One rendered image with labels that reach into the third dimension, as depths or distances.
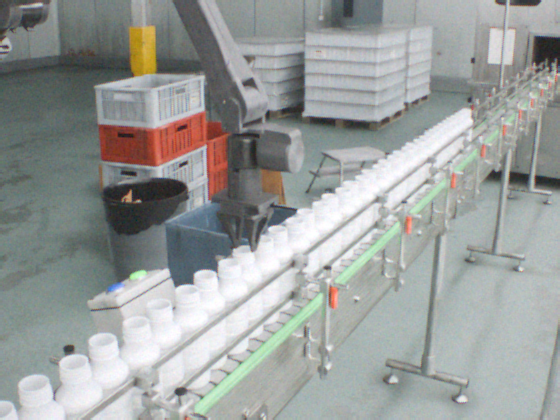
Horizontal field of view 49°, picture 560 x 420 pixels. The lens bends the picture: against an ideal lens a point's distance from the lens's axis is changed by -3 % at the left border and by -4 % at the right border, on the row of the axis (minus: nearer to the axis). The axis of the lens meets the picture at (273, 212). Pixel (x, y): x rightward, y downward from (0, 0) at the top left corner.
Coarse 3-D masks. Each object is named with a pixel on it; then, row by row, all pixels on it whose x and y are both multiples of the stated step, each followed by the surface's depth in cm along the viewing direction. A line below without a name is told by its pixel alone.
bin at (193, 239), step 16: (208, 208) 206; (288, 208) 201; (176, 224) 185; (192, 224) 199; (208, 224) 207; (272, 224) 205; (176, 240) 187; (192, 240) 184; (208, 240) 181; (224, 240) 178; (176, 256) 189; (192, 256) 186; (208, 256) 183; (176, 272) 191; (192, 272) 187
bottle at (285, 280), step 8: (272, 232) 119; (280, 232) 123; (280, 240) 120; (280, 248) 120; (288, 248) 121; (280, 256) 120; (288, 256) 120; (280, 264) 120; (288, 272) 122; (280, 280) 121; (288, 280) 122; (280, 288) 122; (288, 288) 123; (280, 296) 122; (288, 304) 124; (280, 312) 124
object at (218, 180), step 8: (224, 168) 440; (208, 176) 425; (216, 176) 434; (224, 176) 443; (208, 184) 427; (216, 184) 435; (224, 184) 445; (208, 192) 429; (216, 192) 437; (208, 200) 431
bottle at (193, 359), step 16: (176, 288) 96; (192, 288) 97; (176, 304) 96; (192, 304) 95; (176, 320) 95; (192, 320) 95; (192, 352) 96; (208, 352) 99; (192, 368) 97; (192, 384) 98
